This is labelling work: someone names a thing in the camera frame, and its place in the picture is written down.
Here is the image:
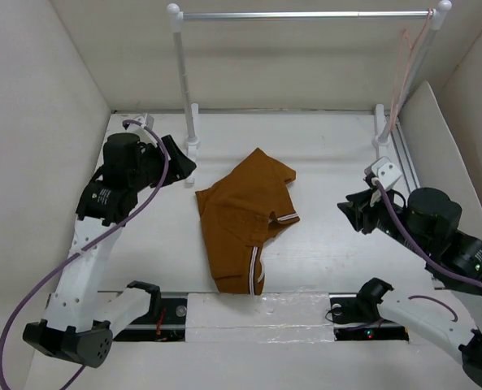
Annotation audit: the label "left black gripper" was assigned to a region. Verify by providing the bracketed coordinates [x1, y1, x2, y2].
[130, 136, 194, 191]

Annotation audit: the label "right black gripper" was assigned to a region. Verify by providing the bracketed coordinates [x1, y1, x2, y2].
[336, 180, 429, 255]

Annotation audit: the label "brown trousers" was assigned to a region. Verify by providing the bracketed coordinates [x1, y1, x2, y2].
[195, 148, 300, 296]

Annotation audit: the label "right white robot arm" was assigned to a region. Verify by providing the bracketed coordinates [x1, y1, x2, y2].
[332, 184, 482, 388]

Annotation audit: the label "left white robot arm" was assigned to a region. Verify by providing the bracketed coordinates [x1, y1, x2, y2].
[23, 132, 197, 368]

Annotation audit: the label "white clothes rack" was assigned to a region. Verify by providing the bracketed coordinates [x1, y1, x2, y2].
[162, 1, 458, 193]

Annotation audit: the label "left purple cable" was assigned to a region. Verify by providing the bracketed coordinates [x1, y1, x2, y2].
[0, 118, 171, 390]

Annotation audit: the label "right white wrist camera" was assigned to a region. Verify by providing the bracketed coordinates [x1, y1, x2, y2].
[364, 157, 402, 207]

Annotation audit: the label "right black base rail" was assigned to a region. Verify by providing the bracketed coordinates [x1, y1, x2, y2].
[324, 294, 410, 342]

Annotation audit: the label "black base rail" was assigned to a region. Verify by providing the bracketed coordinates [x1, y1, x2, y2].
[114, 294, 188, 342]
[324, 294, 410, 342]

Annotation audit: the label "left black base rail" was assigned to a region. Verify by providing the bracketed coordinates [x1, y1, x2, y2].
[114, 294, 188, 342]

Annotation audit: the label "pink wire hanger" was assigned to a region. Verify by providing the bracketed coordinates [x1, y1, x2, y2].
[388, 8, 435, 131]

